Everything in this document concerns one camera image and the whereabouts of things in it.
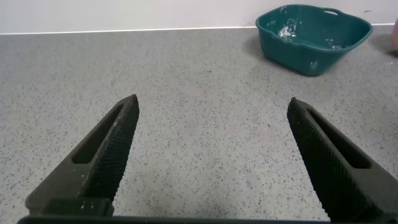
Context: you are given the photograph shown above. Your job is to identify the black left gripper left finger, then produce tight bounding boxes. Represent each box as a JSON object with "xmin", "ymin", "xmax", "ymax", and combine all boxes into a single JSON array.
[{"xmin": 25, "ymin": 94, "xmax": 140, "ymax": 217}]

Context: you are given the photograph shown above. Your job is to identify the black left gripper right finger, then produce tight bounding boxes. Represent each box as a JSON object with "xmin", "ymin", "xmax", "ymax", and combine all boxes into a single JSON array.
[{"xmin": 287, "ymin": 97, "xmax": 398, "ymax": 222}]

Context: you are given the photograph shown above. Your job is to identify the pink round bowl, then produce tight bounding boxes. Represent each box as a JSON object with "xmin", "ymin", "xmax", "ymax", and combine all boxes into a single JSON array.
[{"xmin": 391, "ymin": 17, "xmax": 398, "ymax": 52}]

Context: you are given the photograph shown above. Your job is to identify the teal square plastic basin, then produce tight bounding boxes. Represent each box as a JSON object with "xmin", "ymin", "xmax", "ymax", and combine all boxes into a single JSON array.
[{"xmin": 255, "ymin": 4, "xmax": 374, "ymax": 77}]

